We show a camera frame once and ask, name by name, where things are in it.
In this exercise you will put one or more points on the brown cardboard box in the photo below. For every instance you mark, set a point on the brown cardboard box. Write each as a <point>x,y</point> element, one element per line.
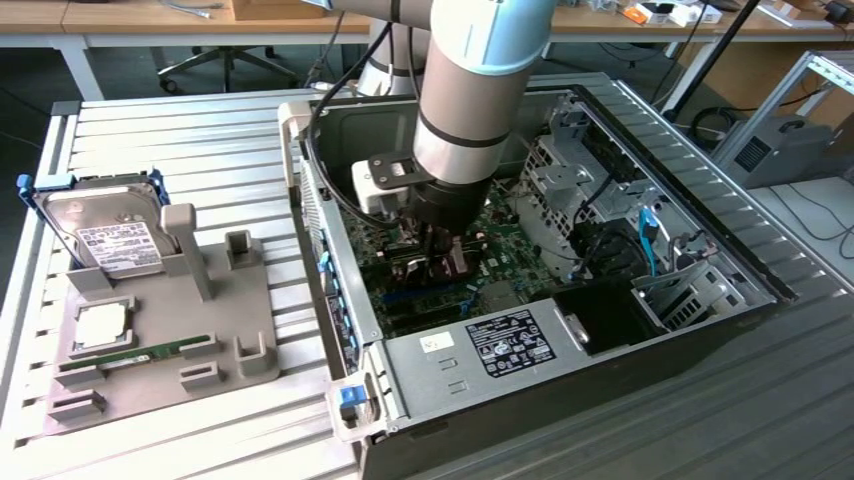
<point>268,10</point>

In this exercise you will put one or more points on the orange and white box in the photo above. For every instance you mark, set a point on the orange and white box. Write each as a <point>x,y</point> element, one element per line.
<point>647,14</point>

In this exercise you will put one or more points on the long black expansion slot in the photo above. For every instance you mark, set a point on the long black expansion slot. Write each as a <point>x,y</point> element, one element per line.
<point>428,314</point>
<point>428,327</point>

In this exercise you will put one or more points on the black power adapter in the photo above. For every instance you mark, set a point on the black power adapter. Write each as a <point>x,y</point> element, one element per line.
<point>836,11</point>

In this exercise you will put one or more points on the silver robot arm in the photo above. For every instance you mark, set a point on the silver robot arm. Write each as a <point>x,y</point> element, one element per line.
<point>481,75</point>

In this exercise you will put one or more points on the small white box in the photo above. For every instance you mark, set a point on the small white box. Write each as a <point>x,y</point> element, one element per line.
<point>695,15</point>

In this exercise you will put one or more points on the grey parts rack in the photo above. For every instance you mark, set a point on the grey parts rack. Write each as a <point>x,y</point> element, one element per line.
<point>201,320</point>

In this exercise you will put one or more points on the open PC case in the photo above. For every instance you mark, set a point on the open PC case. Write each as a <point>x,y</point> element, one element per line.
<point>468,450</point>

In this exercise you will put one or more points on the blue case latch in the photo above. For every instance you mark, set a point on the blue case latch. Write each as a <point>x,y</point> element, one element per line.
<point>352,396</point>

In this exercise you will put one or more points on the flat white box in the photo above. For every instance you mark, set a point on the flat white box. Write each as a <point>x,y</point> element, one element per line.
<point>791,14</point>

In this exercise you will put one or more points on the grey equipment box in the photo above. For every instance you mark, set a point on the grey equipment box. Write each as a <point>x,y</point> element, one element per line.
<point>788,150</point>

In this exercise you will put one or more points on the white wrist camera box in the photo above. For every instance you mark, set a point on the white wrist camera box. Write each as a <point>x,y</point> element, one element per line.
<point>370,192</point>

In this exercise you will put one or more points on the silver CPU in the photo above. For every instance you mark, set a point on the silver CPU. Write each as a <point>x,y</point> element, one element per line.
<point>101,325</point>

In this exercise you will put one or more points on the blue expansion slot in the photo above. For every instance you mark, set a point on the blue expansion slot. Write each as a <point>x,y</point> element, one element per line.
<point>401,299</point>

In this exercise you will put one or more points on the silver chipset heatsink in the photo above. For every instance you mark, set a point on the silver chipset heatsink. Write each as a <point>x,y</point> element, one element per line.
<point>501,297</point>

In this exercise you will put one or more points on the office chair base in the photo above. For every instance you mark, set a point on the office chair base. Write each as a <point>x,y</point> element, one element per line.
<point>228,60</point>

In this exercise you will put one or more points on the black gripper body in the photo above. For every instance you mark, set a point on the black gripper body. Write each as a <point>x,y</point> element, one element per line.
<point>448,207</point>

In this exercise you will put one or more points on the perforated metal disk bay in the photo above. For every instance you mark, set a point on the perforated metal disk bay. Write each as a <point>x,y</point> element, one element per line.
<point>555,175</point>

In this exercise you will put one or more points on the hard disk with blue bracket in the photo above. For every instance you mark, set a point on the hard disk with blue bracket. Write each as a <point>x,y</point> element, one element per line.
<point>101,225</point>

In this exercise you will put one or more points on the black stand pole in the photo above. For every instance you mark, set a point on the black stand pole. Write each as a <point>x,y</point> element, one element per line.
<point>715,55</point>

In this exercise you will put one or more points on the green RAM stick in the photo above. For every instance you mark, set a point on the green RAM stick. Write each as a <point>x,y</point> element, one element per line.
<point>154,350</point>

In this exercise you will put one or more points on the wooden top desk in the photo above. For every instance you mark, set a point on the wooden top desk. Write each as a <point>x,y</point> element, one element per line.
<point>134,25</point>
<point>768,32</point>

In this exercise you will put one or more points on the grey power supply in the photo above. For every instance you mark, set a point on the grey power supply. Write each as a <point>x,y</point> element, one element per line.
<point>428,370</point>

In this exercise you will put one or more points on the green motherboard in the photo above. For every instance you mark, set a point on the green motherboard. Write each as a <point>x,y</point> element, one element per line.
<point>514,250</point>

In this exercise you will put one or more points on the metal drive bracket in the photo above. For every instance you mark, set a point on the metal drive bracket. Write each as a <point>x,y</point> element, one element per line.
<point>688,300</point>

